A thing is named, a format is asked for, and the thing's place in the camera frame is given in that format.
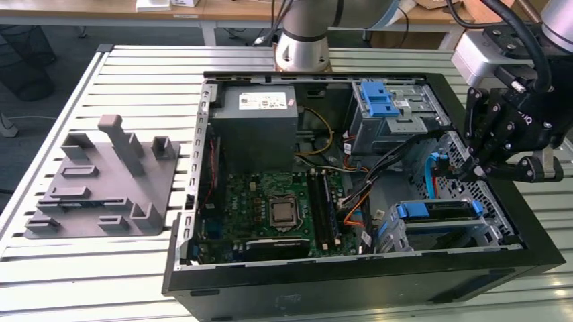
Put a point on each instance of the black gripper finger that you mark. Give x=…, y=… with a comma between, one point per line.
x=527, y=169
x=490, y=134

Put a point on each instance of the hard disk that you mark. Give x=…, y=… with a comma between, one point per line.
x=443, y=209

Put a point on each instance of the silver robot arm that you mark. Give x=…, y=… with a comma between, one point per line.
x=304, y=33

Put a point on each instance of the silver disk bay cage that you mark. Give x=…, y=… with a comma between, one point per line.
x=447, y=224

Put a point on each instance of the silver optical bay cage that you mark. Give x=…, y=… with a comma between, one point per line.
x=388, y=129

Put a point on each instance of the blue plastic latch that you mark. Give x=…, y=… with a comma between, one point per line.
x=375, y=100

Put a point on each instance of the brown cardboard piece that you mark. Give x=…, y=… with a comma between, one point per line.
x=435, y=3

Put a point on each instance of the black RAM slot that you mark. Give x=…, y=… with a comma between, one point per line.
x=332, y=208
x=315, y=208
x=320, y=208
x=327, y=208

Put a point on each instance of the black PC case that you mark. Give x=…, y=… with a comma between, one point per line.
x=358, y=288

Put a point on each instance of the silver CPU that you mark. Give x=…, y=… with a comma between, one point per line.
x=280, y=212

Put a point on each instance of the grey power supply unit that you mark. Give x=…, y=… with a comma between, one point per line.
x=249, y=141

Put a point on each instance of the green motherboard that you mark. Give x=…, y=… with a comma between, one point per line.
x=249, y=188

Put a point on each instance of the black graphics card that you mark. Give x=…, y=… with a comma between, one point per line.
x=276, y=248

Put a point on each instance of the black case fan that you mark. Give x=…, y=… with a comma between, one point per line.
x=213, y=157

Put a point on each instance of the small white box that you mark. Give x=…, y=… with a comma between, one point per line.
x=183, y=2

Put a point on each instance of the grey parts rack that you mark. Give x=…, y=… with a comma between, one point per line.
x=110, y=191

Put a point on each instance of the black mesh waste bin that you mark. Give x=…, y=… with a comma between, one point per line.
x=26, y=60

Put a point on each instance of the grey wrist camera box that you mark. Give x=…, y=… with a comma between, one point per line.
x=474, y=63

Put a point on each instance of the wooden desk white frame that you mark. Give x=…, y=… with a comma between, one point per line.
x=424, y=16
x=89, y=10

